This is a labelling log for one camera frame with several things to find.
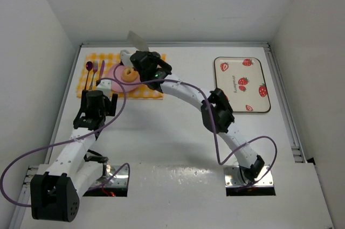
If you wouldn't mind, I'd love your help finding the aluminium frame rail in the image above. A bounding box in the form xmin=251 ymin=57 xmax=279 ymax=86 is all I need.
xmin=80 ymin=41 xmax=270 ymax=49

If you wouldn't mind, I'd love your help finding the metal base plate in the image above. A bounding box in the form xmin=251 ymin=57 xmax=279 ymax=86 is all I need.
xmin=91 ymin=164 xmax=130 ymax=188
xmin=224 ymin=165 xmax=274 ymax=188

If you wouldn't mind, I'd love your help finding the pink plate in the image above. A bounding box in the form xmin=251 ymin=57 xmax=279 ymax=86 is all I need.
xmin=105 ymin=64 xmax=140 ymax=92

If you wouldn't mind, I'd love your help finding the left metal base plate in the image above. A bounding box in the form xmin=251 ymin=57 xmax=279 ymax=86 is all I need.
xmin=91 ymin=164 xmax=130 ymax=188

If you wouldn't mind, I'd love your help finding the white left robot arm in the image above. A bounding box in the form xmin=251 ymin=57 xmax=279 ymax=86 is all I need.
xmin=30 ymin=90 xmax=118 ymax=222

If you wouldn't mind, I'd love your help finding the purple fork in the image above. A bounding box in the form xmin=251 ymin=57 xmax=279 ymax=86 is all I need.
xmin=90 ymin=60 xmax=98 ymax=87

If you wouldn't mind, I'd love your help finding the glazed donut bread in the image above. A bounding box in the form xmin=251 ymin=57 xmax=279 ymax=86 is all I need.
xmin=121 ymin=67 xmax=139 ymax=83

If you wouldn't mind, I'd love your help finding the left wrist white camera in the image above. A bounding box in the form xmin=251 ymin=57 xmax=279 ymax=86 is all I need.
xmin=96 ymin=80 xmax=111 ymax=97

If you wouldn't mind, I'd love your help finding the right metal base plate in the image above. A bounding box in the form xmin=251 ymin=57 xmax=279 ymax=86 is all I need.
xmin=224 ymin=165 xmax=274 ymax=188

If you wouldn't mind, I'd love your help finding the strawberry print tray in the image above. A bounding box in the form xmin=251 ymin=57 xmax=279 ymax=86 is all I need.
xmin=214 ymin=57 xmax=271 ymax=114

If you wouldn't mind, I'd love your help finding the purple spoon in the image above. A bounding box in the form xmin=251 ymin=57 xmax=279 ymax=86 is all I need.
xmin=84 ymin=61 xmax=93 ymax=90

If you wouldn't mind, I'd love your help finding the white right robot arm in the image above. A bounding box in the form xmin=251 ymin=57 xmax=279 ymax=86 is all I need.
xmin=129 ymin=51 xmax=265 ymax=182

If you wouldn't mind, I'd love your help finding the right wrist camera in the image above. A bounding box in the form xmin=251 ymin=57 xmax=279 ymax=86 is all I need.
xmin=120 ymin=50 xmax=134 ymax=68

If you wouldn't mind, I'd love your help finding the purple knife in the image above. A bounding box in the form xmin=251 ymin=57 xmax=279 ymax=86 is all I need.
xmin=99 ymin=60 xmax=105 ymax=79

